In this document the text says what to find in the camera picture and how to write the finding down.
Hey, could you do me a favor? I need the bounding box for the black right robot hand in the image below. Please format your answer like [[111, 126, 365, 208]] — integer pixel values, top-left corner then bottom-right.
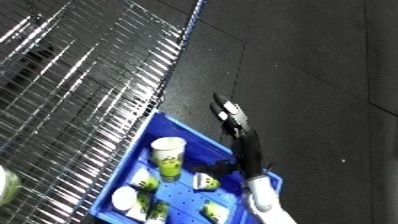
[[183, 93, 267, 181]]

